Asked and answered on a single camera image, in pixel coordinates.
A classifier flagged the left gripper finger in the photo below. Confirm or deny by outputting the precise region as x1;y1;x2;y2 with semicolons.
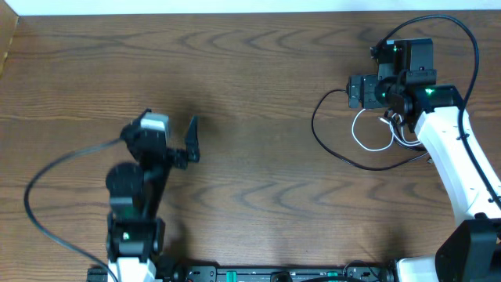
185;116;200;162
120;108;152;143

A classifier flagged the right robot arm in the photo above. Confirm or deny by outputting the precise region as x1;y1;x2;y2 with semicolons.
347;38;500;281

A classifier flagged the white usb cable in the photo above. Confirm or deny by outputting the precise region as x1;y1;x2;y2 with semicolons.
351;108;424;153

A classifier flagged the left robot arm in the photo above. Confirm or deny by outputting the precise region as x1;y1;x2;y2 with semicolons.
106;109;200;281

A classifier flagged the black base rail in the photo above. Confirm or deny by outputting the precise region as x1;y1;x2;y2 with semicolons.
85;256;443;282

